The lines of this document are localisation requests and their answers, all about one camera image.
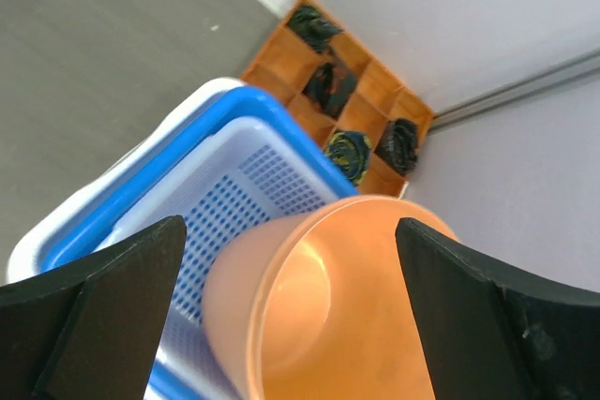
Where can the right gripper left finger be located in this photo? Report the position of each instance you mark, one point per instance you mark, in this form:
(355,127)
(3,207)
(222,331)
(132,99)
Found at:
(90,329)

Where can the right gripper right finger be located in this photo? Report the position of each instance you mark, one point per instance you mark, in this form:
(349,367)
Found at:
(490,330)

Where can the orange bucket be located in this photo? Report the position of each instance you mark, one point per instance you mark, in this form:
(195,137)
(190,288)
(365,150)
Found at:
(314,306)

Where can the dark rolled item right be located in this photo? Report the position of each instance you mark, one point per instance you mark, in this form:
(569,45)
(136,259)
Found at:
(398,146)

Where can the dark rolled item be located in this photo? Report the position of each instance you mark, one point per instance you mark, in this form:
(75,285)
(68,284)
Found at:
(314,29)
(398,146)
(329,88)

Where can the yellow blue rolled item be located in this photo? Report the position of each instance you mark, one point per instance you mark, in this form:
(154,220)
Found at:
(350,152)

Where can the blue perforated basket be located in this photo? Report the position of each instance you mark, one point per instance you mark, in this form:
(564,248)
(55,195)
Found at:
(240,162)

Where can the orange compartment organizer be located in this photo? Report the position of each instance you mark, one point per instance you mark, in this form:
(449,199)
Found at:
(285,63)

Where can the dark rolled item centre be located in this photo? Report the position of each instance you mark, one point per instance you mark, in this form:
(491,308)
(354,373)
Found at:
(329,88)

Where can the dark rolled item far left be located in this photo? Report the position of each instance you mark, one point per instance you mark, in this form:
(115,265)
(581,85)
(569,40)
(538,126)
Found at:
(314,29)

